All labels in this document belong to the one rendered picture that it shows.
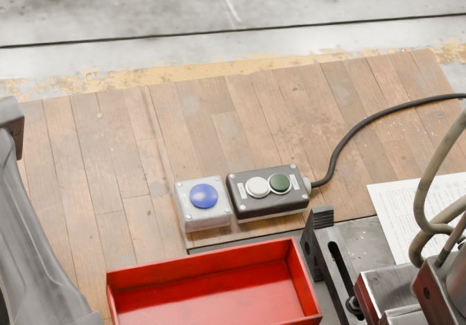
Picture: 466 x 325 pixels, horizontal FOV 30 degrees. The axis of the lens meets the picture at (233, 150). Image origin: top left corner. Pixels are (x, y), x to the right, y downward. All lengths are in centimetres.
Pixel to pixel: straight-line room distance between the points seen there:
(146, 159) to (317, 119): 28
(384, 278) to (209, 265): 30
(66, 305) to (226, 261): 47
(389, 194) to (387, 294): 39
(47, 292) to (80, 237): 49
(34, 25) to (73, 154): 147
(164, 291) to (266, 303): 14
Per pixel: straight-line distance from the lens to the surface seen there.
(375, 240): 125
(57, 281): 72
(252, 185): 122
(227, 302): 116
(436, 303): 80
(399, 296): 93
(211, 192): 120
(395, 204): 129
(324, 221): 116
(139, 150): 128
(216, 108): 134
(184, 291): 116
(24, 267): 72
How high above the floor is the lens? 193
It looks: 53 degrees down
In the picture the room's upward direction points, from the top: 11 degrees clockwise
